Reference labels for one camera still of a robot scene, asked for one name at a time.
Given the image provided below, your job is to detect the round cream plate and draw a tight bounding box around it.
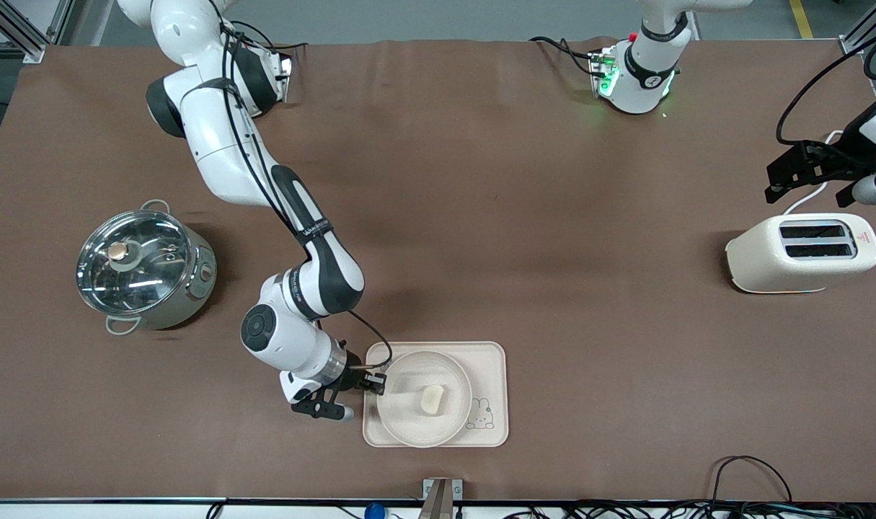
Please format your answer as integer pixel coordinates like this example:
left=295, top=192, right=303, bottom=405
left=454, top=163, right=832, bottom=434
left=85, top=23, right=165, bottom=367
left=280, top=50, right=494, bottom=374
left=376, top=351, right=473, bottom=448

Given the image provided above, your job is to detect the cream rabbit print tray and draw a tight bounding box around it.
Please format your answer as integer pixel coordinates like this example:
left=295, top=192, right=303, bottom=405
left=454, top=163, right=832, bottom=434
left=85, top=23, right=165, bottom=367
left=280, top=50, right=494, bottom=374
left=363, top=341, right=509, bottom=448

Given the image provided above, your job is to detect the cream two-slot toaster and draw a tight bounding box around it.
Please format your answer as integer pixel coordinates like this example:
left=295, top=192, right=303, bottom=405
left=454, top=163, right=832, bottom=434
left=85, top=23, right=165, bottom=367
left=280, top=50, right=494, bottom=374
left=725, top=213, right=876, bottom=294

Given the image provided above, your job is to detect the steel cooking pot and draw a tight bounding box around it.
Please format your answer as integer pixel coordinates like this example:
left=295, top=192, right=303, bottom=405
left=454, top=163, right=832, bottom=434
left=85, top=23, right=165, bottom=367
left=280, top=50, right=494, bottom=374
left=76, top=200, right=217, bottom=336

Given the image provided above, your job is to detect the glass pot lid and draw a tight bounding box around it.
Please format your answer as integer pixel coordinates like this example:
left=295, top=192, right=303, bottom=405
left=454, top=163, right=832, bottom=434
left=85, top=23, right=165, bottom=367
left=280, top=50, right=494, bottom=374
left=76, top=210, right=193, bottom=316

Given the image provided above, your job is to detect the brown table mat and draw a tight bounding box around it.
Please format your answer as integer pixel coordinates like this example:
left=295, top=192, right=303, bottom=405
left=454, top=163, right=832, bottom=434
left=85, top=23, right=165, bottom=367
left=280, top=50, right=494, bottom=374
left=0, top=36, right=876, bottom=503

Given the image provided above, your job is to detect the white toaster cable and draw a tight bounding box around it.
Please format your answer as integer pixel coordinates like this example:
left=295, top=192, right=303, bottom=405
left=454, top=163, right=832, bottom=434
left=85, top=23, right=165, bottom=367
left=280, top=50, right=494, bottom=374
left=782, top=130, right=865, bottom=216

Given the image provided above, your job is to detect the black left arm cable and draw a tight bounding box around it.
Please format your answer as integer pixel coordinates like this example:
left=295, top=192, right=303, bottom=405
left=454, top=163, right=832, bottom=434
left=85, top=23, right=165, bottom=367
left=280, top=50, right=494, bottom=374
left=775, top=25, right=876, bottom=145

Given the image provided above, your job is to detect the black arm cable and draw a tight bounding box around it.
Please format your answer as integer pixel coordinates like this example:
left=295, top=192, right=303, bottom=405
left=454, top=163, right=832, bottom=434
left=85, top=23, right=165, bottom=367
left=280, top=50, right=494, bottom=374
left=207, top=0, right=394, bottom=370
left=775, top=25, right=876, bottom=145

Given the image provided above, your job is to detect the metal table bracket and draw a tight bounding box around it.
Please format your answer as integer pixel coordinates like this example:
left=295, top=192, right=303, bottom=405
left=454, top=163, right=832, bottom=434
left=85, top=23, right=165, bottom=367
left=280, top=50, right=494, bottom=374
left=422, top=478, right=464, bottom=519

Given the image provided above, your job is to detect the aluminium frame profile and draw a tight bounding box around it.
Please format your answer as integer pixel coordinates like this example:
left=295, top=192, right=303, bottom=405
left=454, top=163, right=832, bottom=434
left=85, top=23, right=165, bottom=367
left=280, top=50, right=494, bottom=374
left=840, top=0, right=876, bottom=56
left=0, top=0, right=74, bottom=64

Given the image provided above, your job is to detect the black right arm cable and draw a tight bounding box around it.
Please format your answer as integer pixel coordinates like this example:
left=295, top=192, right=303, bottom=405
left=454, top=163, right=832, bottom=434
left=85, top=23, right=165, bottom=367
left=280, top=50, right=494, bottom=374
left=207, top=0, right=394, bottom=370

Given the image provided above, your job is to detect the black base cable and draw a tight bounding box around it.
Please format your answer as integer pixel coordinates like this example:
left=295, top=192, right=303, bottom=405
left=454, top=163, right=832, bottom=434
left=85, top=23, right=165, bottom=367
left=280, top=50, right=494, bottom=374
left=530, top=36, right=604, bottom=77

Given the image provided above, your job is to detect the black looped cable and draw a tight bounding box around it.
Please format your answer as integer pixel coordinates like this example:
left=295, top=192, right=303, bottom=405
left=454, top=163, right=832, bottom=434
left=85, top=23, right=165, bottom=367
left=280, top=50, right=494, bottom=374
left=708, top=456, right=795, bottom=505

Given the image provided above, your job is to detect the black cable bundle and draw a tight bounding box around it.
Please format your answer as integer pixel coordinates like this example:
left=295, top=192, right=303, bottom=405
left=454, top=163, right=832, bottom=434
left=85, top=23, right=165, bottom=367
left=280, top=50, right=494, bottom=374
left=503, top=501, right=876, bottom=519

